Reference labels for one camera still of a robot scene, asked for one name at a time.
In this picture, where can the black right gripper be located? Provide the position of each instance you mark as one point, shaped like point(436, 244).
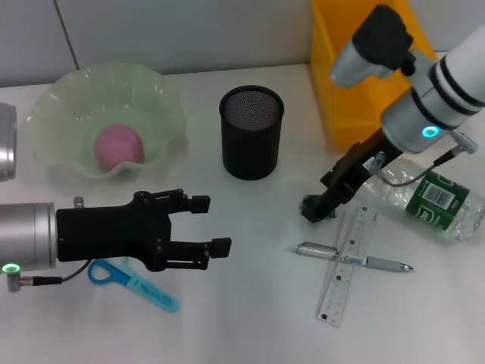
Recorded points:
point(363, 159)

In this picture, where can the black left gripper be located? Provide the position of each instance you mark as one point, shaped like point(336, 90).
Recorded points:
point(110, 233)

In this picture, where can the small green toy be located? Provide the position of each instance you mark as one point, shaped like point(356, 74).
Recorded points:
point(307, 206)

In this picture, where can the clear plastic water bottle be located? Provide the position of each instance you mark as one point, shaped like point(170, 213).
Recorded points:
point(435, 201)

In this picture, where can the pink peach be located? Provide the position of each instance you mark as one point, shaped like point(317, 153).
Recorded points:
point(119, 146)

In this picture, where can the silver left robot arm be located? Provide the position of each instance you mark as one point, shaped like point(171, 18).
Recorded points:
point(26, 237)

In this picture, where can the grey ballpoint pen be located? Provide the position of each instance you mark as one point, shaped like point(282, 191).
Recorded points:
point(318, 251)

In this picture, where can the blue capped scissors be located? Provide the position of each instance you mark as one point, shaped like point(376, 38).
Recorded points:
point(151, 294)

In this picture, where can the transparent plastic ruler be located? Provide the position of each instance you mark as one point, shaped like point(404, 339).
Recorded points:
point(346, 280)

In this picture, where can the black mesh pen holder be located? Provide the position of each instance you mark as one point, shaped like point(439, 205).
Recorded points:
point(250, 144)

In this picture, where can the pale green glass fruit plate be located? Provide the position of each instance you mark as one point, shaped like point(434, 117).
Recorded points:
point(76, 102)

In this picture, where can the yellow plastic bin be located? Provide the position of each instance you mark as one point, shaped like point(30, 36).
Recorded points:
point(329, 95)

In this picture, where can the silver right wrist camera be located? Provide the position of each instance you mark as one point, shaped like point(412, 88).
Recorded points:
point(371, 49)

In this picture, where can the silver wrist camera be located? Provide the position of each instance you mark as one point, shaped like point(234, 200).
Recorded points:
point(7, 140)
point(371, 49)

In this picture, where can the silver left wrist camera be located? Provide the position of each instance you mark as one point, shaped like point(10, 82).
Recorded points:
point(7, 140)

